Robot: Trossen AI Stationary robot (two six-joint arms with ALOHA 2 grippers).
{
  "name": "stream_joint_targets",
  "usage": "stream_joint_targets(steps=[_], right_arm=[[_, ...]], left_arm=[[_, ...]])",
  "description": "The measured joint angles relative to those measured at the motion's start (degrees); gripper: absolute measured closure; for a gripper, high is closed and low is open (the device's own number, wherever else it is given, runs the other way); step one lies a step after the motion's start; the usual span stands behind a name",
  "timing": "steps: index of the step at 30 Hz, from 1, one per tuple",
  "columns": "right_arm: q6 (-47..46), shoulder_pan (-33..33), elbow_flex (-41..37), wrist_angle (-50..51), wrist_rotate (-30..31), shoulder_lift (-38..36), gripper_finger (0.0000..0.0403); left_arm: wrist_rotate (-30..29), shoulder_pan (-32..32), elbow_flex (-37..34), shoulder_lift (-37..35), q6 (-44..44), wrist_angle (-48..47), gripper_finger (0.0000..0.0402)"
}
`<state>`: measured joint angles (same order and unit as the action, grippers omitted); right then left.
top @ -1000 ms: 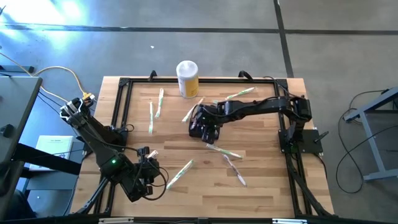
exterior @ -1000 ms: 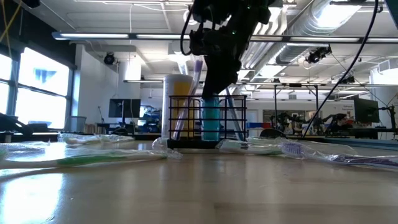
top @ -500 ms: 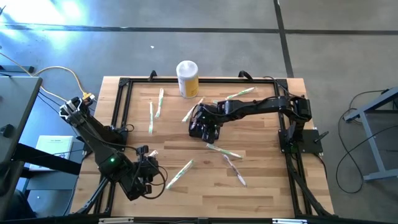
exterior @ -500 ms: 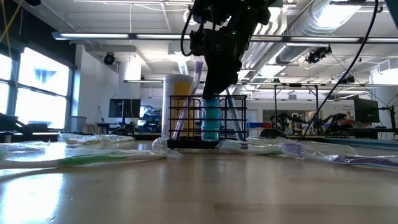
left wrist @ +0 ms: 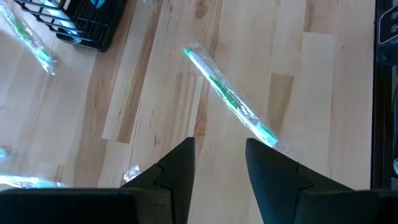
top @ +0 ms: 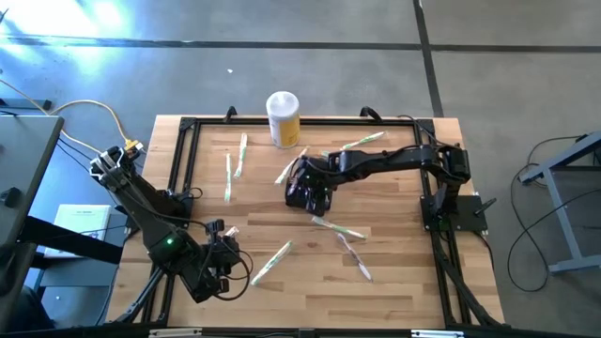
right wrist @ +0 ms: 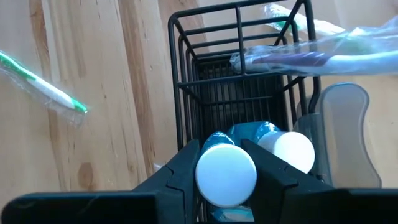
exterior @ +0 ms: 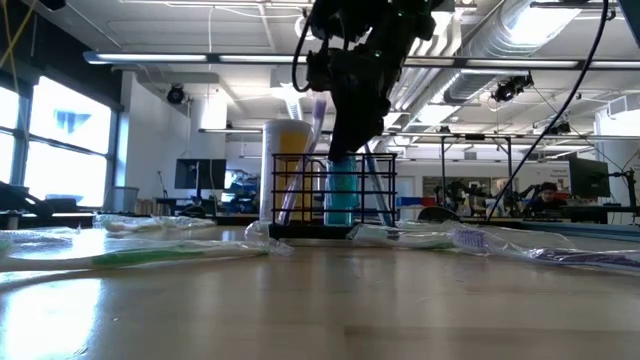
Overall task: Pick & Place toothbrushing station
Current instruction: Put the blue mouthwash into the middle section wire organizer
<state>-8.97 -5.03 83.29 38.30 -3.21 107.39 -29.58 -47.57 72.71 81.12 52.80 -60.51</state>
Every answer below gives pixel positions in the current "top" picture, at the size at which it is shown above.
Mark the white yellow wipes canister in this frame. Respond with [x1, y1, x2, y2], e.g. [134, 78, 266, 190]
[265, 90, 301, 149]

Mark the white box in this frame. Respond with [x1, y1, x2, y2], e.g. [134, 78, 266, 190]
[44, 204, 114, 259]

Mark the purple toothbrush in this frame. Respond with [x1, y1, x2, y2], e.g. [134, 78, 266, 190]
[335, 233, 375, 284]

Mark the grey metal stand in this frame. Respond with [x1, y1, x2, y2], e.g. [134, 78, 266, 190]
[518, 131, 601, 276]

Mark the black crossbeam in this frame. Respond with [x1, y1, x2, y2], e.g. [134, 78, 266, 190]
[18, 215, 124, 265]

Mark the black wire basket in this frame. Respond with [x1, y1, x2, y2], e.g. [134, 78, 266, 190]
[285, 180, 335, 217]

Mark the yellow cable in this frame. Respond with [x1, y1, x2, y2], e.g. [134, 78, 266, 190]
[0, 79, 142, 146]

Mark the black aluminium table frame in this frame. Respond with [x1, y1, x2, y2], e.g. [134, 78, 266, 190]
[106, 106, 506, 338]

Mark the silver metal bracket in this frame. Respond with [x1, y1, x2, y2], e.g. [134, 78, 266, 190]
[410, 330, 465, 338]
[148, 328, 203, 338]

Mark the grey desk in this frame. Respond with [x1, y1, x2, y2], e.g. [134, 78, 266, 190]
[0, 115, 65, 250]

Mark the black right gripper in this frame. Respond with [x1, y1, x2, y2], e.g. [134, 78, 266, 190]
[286, 157, 339, 215]

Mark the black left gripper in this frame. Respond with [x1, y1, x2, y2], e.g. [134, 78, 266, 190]
[185, 218, 241, 304]

